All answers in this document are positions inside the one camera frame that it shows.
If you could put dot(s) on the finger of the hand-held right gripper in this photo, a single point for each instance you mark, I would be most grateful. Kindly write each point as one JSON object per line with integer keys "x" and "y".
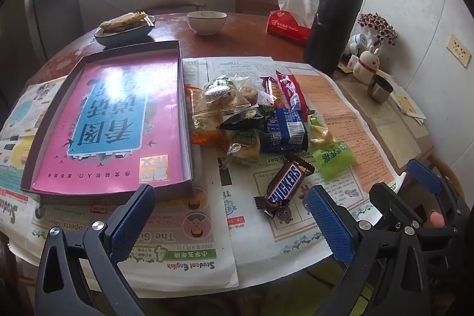
{"x": 392, "y": 205}
{"x": 426, "y": 175}

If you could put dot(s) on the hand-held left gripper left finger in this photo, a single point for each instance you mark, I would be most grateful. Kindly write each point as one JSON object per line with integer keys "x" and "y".
{"x": 133, "y": 216}

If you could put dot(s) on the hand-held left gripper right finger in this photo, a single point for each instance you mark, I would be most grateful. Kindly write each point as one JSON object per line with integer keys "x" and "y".
{"x": 329, "y": 223}

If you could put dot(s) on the brown chocolate bar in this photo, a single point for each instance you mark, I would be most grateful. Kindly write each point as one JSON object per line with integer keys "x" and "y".
{"x": 283, "y": 186}

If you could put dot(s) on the yellow cake packet green label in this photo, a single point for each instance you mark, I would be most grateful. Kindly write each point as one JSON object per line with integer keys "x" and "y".
{"x": 244, "y": 149}
{"x": 320, "y": 132}

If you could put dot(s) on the blue cookie packet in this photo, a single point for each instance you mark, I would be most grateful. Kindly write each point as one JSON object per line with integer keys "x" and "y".
{"x": 285, "y": 129}

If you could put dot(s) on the orange cracker packet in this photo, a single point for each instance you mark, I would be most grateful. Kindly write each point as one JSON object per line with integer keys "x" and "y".
{"x": 207, "y": 138}

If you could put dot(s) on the shallow cardboard box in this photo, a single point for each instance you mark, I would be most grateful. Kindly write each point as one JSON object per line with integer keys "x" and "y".
{"x": 48, "y": 138}

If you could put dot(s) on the black green pea packet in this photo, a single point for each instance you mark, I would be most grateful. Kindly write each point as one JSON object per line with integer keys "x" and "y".
{"x": 251, "y": 116}

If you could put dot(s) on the red wafer packet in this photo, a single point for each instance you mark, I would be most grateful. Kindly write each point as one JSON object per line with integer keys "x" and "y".
{"x": 290, "y": 90}

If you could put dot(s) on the purple rice cracker packet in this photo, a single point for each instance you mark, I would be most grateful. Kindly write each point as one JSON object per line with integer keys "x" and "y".
{"x": 272, "y": 88}

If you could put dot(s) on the clear pastry packet green label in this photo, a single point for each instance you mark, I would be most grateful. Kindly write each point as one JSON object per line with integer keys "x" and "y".
{"x": 218, "y": 94}

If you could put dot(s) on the person's right hand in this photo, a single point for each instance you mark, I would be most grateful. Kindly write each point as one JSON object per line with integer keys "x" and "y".
{"x": 437, "y": 219}

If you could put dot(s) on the curved wooden chair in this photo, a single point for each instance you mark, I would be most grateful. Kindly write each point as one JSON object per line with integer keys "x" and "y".
{"x": 450, "y": 175}

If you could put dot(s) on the colourful newspaper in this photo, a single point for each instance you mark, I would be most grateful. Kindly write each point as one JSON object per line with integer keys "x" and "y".
{"x": 177, "y": 249}

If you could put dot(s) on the loose paper sheets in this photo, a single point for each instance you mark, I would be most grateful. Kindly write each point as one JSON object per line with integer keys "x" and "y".
{"x": 407, "y": 105}

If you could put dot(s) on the pink and blue book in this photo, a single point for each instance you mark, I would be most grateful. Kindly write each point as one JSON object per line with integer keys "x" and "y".
{"x": 111, "y": 123}

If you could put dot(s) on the steel cup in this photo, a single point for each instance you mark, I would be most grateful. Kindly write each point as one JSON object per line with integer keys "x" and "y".
{"x": 379, "y": 90}

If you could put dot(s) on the white rabbit figurine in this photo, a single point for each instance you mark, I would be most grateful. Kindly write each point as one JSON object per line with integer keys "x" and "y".
{"x": 364, "y": 66}

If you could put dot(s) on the white medicine bottle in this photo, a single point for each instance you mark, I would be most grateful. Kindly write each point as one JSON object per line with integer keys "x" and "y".
{"x": 359, "y": 42}

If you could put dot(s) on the red white flower ornament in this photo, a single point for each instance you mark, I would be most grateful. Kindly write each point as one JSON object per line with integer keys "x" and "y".
{"x": 379, "y": 27}

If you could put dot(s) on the dark bowl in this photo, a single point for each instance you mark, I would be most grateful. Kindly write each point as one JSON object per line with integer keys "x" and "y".
{"x": 122, "y": 36}

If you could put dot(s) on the black thermos flask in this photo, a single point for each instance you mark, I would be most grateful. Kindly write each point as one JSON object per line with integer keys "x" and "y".
{"x": 333, "y": 16}

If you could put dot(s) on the stack of pancakes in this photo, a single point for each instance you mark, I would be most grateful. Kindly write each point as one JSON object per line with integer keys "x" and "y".
{"x": 122, "y": 21}

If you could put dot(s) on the chopsticks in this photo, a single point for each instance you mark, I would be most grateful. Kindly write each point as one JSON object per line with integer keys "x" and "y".
{"x": 149, "y": 21}

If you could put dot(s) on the red tissue box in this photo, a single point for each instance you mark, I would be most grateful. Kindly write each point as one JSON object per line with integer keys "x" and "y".
{"x": 287, "y": 27}

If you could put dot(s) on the white bowl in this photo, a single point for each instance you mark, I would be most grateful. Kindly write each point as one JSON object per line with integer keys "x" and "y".
{"x": 206, "y": 23}

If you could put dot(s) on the grey refrigerator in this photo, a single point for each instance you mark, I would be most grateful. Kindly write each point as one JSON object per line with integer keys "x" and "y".
{"x": 48, "y": 5}

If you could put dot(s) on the wall socket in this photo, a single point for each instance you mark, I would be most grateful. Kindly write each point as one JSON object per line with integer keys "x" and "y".
{"x": 459, "y": 50}

